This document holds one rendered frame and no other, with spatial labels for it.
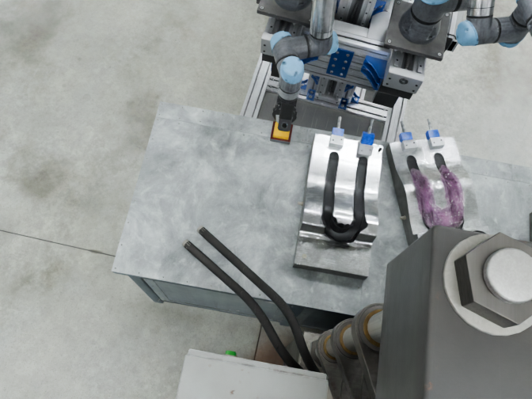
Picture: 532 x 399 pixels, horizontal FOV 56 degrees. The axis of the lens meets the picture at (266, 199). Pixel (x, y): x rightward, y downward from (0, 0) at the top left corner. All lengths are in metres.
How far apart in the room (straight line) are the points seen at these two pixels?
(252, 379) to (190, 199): 0.95
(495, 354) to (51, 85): 2.92
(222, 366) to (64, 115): 2.25
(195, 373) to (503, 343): 0.65
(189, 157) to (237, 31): 1.49
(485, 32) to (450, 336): 1.24
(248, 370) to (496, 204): 1.32
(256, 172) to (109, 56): 1.60
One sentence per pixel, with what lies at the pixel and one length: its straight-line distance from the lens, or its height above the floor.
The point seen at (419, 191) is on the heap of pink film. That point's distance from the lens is 1.87.
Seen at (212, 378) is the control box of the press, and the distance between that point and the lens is 1.08.
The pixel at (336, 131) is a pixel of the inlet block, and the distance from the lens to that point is 1.90.
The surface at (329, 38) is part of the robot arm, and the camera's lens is 1.73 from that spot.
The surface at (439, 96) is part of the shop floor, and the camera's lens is 3.25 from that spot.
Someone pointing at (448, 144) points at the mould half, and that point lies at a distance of 2.07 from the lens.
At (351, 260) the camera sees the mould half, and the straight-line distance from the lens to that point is 1.78.
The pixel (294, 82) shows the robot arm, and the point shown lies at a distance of 1.66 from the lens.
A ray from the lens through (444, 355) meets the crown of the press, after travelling 0.59.
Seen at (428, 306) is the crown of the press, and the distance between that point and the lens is 0.59.
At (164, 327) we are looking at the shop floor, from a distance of 2.59.
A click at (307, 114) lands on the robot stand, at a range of 2.73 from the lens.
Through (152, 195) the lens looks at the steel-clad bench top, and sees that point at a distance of 1.90.
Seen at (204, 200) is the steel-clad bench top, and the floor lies 0.80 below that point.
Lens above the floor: 2.55
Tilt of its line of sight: 69 degrees down
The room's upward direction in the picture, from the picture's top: 8 degrees clockwise
